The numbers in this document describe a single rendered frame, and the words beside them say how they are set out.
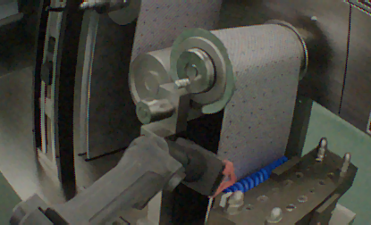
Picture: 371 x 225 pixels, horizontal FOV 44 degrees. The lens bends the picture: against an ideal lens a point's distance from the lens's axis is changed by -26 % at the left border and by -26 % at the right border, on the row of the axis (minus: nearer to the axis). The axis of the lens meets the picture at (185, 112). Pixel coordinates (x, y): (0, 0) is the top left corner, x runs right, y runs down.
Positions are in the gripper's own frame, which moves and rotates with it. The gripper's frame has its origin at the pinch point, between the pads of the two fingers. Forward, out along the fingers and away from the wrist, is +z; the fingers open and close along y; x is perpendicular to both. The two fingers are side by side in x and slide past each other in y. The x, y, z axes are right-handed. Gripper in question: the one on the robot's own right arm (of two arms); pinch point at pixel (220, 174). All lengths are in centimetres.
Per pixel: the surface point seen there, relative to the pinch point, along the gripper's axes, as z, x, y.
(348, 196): 208, -2, -28
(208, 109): -7.8, 9.3, -3.2
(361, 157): 255, 25, -46
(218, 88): -10.4, 13.0, -1.4
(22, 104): 5, -16, -77
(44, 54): -18.1, 3.8, -44.0
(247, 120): -0.7, 10.5, 0.3
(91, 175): 4.3, -17.1, -32.5
